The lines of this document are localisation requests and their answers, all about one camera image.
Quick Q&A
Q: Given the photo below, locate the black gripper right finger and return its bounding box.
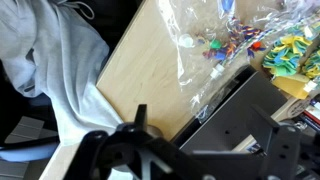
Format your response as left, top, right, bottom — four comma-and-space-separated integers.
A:
250, 104, 320, 180

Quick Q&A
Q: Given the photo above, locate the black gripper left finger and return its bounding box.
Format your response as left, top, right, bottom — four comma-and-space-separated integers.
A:
63, 103, 201, 180

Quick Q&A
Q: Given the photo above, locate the small blue printed card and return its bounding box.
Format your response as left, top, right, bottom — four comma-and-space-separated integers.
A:
245, 139, 266, 155

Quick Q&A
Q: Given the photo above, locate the stack of books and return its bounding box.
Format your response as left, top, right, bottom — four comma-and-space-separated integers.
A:
299, 99, 320, 133

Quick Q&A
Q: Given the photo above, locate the round tan printed disc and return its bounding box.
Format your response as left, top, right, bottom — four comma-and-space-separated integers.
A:
285, 96, 313, 120

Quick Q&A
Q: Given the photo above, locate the yellow envelope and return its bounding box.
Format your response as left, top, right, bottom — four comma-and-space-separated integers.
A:
272, 73, 318, 100

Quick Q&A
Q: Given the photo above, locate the black laptop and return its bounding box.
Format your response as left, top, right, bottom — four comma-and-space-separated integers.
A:
172, 64, 290, 156

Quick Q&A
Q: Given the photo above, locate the clear bag with rope toys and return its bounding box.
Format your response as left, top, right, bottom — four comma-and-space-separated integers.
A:
157, 0, 278, 124

